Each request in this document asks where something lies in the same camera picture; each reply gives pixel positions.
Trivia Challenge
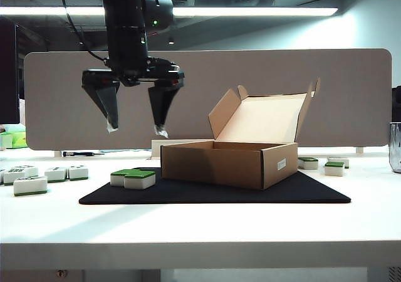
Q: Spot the brown cardboard box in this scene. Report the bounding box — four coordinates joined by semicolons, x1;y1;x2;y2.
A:
160;77;321;191

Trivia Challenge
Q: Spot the bright green packet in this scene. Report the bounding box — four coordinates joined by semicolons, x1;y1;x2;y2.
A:
11;130;28;149

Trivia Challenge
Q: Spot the eight bamboo mahjong tile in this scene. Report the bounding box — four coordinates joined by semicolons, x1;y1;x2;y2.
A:
11;165;39;178

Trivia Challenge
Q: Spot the six bamboo mahjong tile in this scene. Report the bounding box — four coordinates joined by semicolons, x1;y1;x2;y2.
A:
3;169;26;186

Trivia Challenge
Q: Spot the black background object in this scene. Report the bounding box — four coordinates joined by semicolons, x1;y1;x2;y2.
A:
391;86;401;120

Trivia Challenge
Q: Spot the black rectangular mat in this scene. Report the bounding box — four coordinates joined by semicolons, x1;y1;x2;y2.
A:
78;167;351;205

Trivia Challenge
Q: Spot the two bamboo mahjong tile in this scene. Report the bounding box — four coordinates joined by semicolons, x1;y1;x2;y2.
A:
44;167;68;183

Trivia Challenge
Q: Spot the dark monitor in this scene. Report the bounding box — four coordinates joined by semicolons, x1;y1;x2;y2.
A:
0;16;20;125

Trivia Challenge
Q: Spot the green-backed mahjong tile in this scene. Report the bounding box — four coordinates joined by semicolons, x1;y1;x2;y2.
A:
324;161;346;177
110;169;132;187
298;157;319;170
326;156;350;169
123;168;157;191

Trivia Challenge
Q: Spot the three bamboo mahjong tile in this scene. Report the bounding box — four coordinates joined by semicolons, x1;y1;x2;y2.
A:
68;165;89;181

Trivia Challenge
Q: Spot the dark glass jar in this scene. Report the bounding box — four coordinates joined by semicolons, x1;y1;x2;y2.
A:
388;122;401;174

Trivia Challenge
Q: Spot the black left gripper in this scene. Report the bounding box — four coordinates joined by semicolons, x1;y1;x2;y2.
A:
81;55;186;138

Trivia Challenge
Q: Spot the white green small carton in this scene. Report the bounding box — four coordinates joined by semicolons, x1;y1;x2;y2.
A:
0;132;13;150

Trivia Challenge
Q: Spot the grey desk divider panel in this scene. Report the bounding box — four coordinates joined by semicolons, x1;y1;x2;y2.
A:
23;48;393;152

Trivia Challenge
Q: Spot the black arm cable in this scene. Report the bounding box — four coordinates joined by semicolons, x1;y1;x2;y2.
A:
60;0;110;62

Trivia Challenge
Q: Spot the bird print mahjong tile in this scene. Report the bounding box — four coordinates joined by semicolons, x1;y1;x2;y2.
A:
13;175;48;197

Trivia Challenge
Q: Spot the long ceiling light strip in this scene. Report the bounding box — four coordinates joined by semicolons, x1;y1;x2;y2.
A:
0;6;339;18

